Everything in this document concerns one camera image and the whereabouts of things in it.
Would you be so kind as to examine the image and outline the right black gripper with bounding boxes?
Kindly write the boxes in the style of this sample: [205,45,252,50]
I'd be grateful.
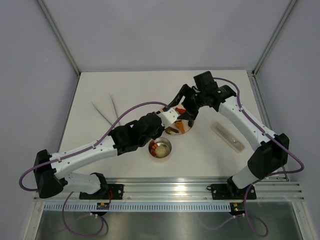
[169,83,207,121]

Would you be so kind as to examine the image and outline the white steamed bun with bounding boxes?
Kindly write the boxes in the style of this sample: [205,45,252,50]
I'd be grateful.
[154,145,168,158]

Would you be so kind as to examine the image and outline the metal tongs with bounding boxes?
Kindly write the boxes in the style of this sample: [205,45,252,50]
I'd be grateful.
[90,93,119,126]

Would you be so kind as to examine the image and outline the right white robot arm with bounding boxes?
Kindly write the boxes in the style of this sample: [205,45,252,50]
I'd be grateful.
[168,71,290,198]

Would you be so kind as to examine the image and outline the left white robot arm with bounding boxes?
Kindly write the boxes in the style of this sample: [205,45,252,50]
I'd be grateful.
[33,112,170,199]

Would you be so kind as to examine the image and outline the steel lunch box bowl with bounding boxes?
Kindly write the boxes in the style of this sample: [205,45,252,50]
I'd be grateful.
[148,137,172,163]

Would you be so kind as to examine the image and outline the red lobster piece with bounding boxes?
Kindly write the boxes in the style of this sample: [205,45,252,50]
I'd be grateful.
[175,107,186,115]

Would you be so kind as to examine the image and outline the dark sea cucumber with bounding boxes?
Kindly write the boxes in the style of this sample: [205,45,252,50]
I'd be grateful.
[188,120,195,128]

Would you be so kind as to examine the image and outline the orange fried shrimp lower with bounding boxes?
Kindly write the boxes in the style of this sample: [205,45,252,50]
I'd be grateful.
[174,121,186,134]

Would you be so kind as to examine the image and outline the cream round plate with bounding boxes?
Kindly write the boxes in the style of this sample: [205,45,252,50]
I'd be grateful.
[158,104,193,136]

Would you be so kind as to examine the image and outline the dark brown shrimp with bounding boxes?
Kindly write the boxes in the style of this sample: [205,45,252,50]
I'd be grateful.
[165,127,180,135]

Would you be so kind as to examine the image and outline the clear cutlery case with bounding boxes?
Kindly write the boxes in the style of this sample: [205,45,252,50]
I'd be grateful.
[210,122,245,153]

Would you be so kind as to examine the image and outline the metal spoon in case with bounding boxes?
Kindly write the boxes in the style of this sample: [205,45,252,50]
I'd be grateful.
[216,127,240,146]

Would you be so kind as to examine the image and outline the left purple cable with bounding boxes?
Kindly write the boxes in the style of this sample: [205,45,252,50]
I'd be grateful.
[19,101,171,237]

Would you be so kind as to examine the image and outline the purple cable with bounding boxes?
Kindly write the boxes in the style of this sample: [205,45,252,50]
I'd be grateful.
[194,76,305,237]
[19,101,171,237]

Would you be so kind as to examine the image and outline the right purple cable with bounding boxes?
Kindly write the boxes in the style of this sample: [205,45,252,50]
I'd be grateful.
[194,76,305,237]

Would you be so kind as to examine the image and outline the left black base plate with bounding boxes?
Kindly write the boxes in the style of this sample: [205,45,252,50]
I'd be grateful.
[79,184,124,200]

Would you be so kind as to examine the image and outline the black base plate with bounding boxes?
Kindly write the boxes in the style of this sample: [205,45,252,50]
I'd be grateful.
[79,184,124,200]
[206,183,246,200]

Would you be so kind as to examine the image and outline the aluminium mounting rail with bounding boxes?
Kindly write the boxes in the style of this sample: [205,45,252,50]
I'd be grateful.
[33,176,305,201]

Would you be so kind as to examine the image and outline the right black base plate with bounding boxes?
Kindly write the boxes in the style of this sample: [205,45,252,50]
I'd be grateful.
[206,183,246,200]

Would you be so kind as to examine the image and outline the white slotted cable duct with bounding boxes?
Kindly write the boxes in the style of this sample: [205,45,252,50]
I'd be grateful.
[44,202,231,213]

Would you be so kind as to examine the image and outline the right aluminium frame post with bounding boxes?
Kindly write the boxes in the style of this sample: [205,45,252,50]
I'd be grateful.
[251,0,300,77]

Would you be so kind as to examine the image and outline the aluminium frame post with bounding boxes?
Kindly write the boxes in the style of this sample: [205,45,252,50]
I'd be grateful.
[35,0,81,79]
[251,0,300,77]

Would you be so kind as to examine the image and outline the left aluminium frame post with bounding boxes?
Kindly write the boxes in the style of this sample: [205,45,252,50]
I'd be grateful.
[35,0,81,79]

